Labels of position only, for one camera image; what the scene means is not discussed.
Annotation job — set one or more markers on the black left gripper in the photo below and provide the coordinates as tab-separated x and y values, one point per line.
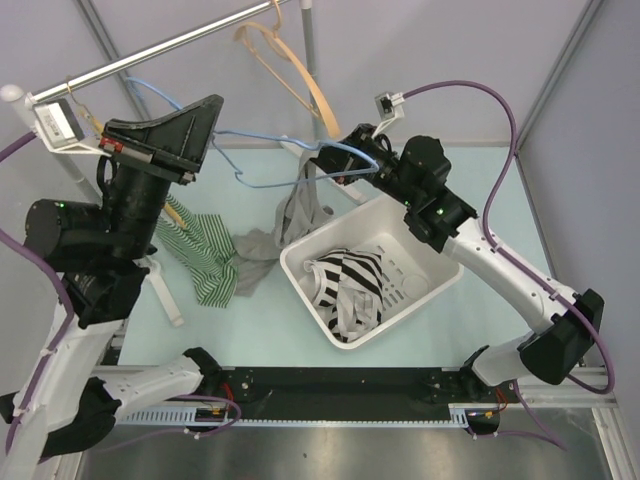
180	140

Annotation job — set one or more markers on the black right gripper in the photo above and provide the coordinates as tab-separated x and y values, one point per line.
331	159

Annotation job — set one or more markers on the beige plastic hanger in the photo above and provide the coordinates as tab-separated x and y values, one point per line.
295	70

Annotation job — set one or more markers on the black white striped tank top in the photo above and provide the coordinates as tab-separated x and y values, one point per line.
348	287

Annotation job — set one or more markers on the grey tank top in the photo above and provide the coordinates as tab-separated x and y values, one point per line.
297	215

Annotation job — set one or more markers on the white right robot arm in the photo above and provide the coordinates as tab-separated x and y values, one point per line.
563	322

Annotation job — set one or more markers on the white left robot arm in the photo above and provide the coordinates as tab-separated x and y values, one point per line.
93	252

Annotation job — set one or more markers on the green white striped tank top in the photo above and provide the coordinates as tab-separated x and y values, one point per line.
202	244

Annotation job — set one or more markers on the white clothes rack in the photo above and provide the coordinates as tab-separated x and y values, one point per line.
24	103

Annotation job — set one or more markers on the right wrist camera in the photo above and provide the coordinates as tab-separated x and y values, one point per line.
389	106

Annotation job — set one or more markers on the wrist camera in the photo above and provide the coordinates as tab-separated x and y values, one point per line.
60	131
389	106

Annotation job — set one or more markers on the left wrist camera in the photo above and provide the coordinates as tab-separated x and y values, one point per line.
60	131

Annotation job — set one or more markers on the white cable duct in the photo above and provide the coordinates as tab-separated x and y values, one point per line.
201	416

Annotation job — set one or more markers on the aluminium frame profile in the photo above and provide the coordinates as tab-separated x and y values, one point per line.
568	394

